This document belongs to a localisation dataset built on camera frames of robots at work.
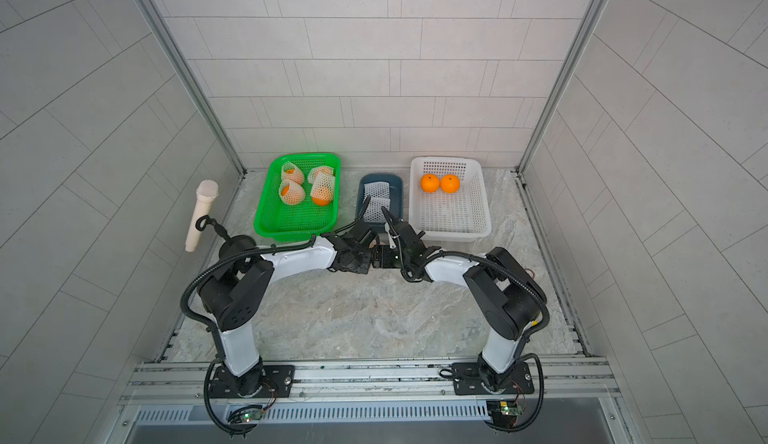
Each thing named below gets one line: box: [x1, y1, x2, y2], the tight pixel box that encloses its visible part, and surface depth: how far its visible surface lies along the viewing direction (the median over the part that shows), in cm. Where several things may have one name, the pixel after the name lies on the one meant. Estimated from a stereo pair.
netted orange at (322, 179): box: [308, 166, 336, 206], surface depth 104 cm
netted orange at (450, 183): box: [441, 174, 461, 194], surface depth 110 cm
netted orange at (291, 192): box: [278, 179, 306, 205], surface depth 104 cm
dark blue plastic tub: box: [358, 173, 403, 234], surface depth 109 cm
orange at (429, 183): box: [420, 173, 440, 193], surface depth 110 cm
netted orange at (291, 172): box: [282, 161, 304, 185], surface depth 110 cm
